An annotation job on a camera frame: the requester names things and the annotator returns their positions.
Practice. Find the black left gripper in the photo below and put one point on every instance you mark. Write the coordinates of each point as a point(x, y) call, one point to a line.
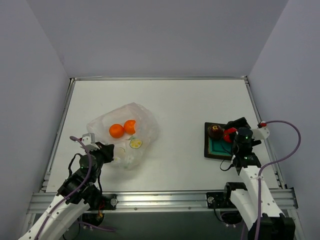
point(106, 152)

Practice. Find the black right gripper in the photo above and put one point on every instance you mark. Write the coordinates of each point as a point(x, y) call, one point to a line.
point(236, 124)

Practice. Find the red fake apple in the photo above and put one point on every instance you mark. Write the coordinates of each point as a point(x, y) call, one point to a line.
point(229, 135)

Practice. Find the orange fake fruit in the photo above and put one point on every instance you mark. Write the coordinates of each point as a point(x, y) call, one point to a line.
point(129, 127)
point(116, 131)

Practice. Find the dark purple fake fruit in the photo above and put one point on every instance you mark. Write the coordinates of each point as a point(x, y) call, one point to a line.
point(215, 132)

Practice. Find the translucent lemon print plastic bag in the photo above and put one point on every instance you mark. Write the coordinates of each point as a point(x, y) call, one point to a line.
point(129, 149)

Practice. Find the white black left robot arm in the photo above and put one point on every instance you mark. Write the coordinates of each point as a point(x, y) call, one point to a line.
point(80, 192)

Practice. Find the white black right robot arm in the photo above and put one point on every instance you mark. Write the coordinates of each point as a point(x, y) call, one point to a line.
point(252, 198)

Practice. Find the black teal square plate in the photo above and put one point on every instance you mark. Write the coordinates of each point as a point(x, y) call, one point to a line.
point(219, 149)

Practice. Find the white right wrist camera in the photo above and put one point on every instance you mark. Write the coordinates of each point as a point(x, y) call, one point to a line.
point(261, 132)

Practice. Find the aluminium table edge rail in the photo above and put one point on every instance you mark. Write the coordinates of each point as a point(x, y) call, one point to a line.
point(67, 101)

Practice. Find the aluminium front frame rail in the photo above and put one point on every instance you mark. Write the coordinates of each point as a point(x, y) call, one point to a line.
point(163, 201)

